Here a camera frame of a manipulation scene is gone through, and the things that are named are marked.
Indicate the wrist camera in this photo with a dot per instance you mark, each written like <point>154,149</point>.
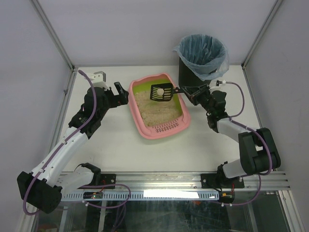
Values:
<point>98,79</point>
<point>217,84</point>

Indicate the black trash bin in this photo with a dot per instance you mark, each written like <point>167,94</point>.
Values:
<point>187,78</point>

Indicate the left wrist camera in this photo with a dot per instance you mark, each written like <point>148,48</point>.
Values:
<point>98,79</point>

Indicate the round litter clump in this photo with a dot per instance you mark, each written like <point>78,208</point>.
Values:
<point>160,92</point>

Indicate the pink green litter box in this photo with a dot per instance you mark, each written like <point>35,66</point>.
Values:
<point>163,130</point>

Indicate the beige cat litter pellets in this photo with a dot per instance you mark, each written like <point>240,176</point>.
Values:
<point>155,113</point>

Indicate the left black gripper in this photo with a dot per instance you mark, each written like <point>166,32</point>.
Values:
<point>116,97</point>

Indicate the left aluminium frame post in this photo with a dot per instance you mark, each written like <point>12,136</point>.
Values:
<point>52,33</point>

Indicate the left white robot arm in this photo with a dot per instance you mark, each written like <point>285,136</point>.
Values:
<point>43,187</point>

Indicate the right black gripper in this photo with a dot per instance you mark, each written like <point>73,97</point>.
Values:
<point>198,94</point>

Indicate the black litter scoop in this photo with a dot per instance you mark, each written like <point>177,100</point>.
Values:
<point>169,91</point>

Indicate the blue plastic bin liner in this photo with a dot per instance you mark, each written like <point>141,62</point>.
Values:
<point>206,56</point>

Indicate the right aluminium frame post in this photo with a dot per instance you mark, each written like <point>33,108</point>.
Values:
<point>272,13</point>

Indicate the aluminium mounting rail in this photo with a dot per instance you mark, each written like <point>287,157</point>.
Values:
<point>187,180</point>

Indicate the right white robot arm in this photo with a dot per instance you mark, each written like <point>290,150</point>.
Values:
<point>258,152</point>

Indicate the aluminium frame post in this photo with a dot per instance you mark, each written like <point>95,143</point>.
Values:
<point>272,13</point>
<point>52,33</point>

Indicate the white slotted cable duct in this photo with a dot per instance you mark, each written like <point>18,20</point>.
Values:
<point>145,195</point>

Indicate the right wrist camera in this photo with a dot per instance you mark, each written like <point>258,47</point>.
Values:
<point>217,84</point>

